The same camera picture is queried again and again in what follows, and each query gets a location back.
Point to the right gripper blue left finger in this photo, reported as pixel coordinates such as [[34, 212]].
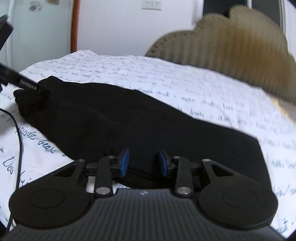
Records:
[[123, 160]]

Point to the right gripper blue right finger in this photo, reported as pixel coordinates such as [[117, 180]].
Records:
[[165, 161]]

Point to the black pants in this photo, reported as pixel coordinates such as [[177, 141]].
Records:
[[93, 120]]

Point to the floral glass wardrobe door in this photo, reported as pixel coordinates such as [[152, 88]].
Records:
[[42, 31]]

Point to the white script-print bed sheet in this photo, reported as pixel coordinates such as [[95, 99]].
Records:
[[200, 93]]

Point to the olive upholstered headboard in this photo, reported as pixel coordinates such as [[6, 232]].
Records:
[[245, 45]]

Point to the dark window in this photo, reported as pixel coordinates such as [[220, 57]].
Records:
[[271, 8]]

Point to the brown wooden door frame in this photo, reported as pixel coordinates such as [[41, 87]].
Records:
[[74, 25]]

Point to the white wall socket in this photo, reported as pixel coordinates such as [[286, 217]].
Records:
[[153, 5]]

